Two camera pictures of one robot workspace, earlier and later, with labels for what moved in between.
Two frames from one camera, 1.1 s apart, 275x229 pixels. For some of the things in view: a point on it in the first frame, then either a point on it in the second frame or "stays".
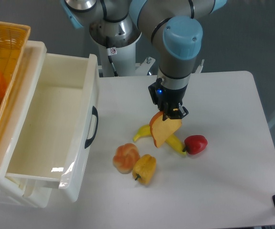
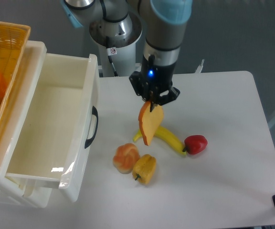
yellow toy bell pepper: [144, 169] stays
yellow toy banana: [172, 140] stays
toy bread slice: [163, 130] -> [149, 121]
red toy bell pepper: [194, 144] stays
